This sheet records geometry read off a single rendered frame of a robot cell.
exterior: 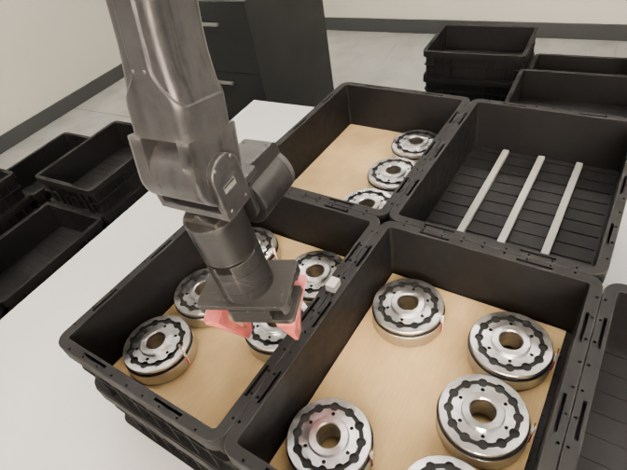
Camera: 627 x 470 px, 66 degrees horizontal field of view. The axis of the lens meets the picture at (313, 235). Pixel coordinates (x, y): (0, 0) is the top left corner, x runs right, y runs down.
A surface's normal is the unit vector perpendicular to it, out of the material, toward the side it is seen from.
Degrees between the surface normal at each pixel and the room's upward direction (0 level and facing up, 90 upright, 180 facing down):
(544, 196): 0
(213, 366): 0
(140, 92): 78
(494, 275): 90
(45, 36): 90
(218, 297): 5
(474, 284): 90
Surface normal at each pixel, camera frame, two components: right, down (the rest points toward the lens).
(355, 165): -0.15, -0.73
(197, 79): 0.81, 0.06
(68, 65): 0.87, 0.22
